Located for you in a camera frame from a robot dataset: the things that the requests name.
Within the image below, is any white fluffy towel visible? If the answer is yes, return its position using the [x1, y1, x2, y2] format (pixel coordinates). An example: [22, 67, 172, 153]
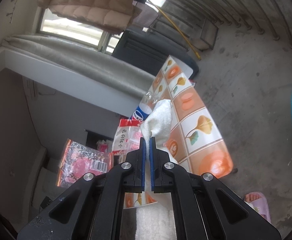
[135, 201, 175, 240]

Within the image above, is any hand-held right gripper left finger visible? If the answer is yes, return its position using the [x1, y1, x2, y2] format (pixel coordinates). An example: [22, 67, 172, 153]
[17, 137, 146, 240]

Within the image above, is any red white snack bag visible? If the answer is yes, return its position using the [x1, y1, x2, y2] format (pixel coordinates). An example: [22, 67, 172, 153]
[111, 119, 145, 157]

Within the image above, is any clear plastic bottle blue label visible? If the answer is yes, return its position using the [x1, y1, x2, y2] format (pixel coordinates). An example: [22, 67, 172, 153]
[129, 90, 161, 122]

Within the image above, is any person's foot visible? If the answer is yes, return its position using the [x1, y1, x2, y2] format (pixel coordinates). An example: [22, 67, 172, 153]
[245, 192, 261, 203]

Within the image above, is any dark grey cabinet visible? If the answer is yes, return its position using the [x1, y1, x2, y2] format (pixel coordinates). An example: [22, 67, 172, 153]
[111, 30, 199, 77]

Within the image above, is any metal dustpan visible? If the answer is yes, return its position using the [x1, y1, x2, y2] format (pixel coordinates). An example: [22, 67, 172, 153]
[196, 17, 219, 50]

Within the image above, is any pink blanket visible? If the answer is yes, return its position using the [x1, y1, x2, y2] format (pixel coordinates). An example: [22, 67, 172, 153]
[96, 140, 112, 153]

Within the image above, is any table with patterned tablecloth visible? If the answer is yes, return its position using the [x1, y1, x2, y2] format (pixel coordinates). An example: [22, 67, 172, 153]
[122, 55, 234, 209]

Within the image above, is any beige quilted jacket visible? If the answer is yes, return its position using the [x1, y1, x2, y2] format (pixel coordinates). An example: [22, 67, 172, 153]
[36, 0, 134, 34]

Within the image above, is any yellow broom stick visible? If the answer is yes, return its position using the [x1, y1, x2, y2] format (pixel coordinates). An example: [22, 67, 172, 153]
[152, 4, 202, 61]

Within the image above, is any white cloth sock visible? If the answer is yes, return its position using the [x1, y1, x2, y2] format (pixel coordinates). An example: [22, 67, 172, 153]
[140, 99, 179, 193]

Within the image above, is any clear red barcode packet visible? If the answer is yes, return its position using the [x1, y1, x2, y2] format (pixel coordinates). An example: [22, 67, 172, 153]
[56, 138, 114, 187]

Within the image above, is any grey hanging cloth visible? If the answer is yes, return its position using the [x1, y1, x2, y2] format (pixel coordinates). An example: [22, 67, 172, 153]
[133, 1, 160, 30]

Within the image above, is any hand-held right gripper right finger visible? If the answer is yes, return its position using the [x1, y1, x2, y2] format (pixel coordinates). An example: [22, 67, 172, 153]
[150, 136, 281, 240]

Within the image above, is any pink slipper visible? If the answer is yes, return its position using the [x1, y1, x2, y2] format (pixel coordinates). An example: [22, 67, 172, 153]
[243, 192, 271, 222]

